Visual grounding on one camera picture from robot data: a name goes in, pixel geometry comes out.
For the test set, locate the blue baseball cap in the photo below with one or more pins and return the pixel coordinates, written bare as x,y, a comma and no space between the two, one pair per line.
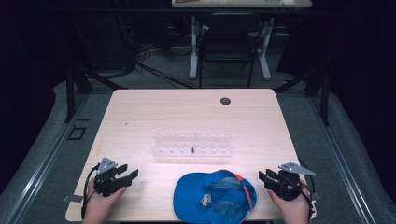
190,199

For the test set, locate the clear acrylic peg rack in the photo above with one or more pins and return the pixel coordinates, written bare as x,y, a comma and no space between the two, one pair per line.
193,144

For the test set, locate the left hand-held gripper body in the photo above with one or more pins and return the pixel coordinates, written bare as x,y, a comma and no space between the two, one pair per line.
107,182

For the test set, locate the person's left hand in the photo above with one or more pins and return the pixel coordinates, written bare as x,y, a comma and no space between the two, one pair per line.
98,207

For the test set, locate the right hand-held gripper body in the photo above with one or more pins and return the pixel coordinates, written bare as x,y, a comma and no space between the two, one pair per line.
288,185

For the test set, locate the round grey table grommet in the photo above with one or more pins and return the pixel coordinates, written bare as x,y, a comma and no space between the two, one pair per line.
225,100

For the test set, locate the black tape square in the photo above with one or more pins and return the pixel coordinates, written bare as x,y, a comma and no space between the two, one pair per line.
76,132

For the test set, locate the white-legged desk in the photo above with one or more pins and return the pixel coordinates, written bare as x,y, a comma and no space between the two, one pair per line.
243,3

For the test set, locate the black metal stand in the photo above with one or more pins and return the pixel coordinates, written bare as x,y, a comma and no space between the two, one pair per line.
71,93
324,96

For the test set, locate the black chair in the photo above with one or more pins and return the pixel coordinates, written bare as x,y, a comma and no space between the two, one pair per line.
227,43

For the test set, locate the grey tape strip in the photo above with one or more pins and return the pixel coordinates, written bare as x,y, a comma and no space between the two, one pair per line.
316,196
72,198

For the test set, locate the person's right hand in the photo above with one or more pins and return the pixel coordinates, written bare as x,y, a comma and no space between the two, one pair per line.
294,211

